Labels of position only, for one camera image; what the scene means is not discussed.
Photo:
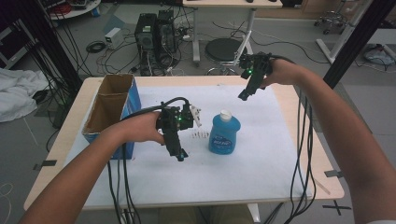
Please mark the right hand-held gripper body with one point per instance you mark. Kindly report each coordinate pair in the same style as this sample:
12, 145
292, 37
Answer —
257, 65

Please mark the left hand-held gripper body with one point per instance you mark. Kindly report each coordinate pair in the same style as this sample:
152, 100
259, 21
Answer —
179, 119

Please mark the blue liquid bottle white cap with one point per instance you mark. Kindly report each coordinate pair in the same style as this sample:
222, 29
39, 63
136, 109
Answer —
224, 137

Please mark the blue cardboard box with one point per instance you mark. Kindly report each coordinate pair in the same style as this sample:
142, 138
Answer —
109, 105

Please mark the person's right hand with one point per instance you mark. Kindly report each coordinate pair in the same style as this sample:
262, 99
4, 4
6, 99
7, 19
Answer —
281, 73

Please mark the person's left hand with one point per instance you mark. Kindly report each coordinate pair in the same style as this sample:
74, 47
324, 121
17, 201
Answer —
141, 127

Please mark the black round stool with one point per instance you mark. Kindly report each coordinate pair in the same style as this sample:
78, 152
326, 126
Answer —
222, 49

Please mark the white desk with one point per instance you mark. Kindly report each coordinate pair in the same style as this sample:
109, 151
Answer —
230, 3

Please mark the white table cloth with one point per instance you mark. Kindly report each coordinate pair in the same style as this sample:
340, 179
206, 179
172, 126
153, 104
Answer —
243, 177

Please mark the office chair wheel base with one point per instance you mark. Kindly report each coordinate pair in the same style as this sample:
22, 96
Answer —
331, 20

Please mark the black computer tower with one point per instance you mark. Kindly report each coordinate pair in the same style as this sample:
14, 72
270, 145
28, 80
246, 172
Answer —
166, 31
145, 34

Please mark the white metal stand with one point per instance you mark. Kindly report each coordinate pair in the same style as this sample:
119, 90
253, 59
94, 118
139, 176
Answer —
345, 31

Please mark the small white box device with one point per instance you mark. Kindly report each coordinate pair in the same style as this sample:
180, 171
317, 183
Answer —
113, 37

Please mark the black tape strip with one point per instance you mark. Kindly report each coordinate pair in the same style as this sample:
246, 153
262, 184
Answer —
45, 164
333, 173

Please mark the round white table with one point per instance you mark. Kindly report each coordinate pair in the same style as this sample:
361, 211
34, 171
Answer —
81, 11

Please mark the black tape cross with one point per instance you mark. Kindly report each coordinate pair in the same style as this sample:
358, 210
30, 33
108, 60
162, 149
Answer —
336, 207

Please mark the white crumpled sheet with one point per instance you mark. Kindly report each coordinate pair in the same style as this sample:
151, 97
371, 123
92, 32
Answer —
17, 93

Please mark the black frame post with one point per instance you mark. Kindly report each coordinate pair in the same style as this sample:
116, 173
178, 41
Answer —
53, 43
358, 34

